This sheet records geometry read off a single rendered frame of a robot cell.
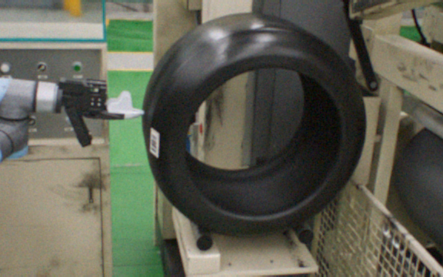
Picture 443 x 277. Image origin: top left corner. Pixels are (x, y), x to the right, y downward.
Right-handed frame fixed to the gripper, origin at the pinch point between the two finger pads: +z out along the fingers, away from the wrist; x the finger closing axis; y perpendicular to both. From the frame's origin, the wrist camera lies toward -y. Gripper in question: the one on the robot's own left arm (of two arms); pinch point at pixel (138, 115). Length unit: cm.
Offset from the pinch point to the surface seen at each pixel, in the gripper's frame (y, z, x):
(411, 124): -9, 105, 45
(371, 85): 10, 71, 20
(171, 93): 9.4, 6.3, -9.6
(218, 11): 24.6, 21.8, 26.7
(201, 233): -28.4, 19.4, -8.4
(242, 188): -25.4, 35.6, 14.5
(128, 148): -121, 23, 275
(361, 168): -18, 76, 20
